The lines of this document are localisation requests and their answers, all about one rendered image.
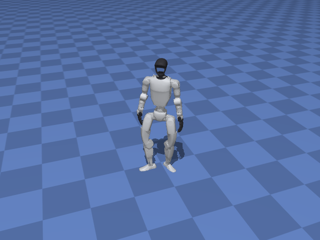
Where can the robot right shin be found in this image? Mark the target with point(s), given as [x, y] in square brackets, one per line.
[149, 155]

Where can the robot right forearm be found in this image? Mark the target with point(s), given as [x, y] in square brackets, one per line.
[141, 106]

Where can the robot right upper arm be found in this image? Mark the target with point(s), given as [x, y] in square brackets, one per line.
[145, 88]

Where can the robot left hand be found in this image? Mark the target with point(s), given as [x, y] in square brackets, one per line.
[180, 120]

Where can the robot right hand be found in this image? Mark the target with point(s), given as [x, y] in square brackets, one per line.
[140, 118]

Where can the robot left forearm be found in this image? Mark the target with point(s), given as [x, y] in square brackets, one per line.
[179, 111]

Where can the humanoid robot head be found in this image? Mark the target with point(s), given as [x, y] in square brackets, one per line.
[161, 63]

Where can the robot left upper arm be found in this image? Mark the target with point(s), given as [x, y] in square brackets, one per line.
[175, 84]

